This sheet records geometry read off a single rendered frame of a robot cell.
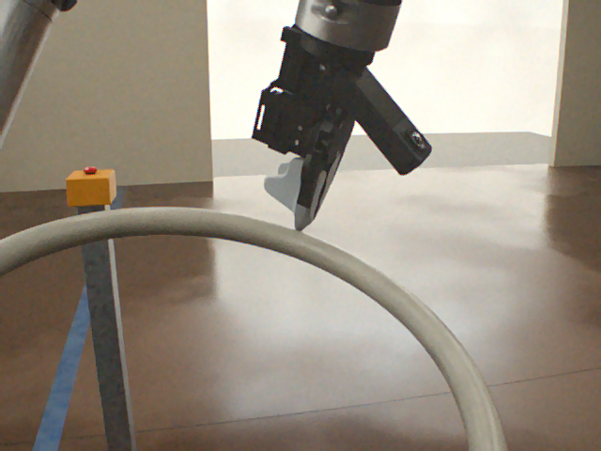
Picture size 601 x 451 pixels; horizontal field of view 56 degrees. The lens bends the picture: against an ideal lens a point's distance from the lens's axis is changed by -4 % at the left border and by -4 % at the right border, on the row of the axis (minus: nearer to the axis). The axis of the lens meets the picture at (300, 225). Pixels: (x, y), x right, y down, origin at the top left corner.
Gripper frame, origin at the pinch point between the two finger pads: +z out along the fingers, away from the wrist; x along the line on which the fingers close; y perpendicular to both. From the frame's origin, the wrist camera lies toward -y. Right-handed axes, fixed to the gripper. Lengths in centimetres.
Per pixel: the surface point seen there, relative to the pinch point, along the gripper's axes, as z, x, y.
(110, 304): 92, -54, 64
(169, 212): 1.3, 7.3, 12.9
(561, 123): 189, -735, -99
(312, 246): 1.0, 2.4, -1.8
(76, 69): 219, -410, 389
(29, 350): 204, -96, 143
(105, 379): 116, -47, 60
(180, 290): 213, -192, 113
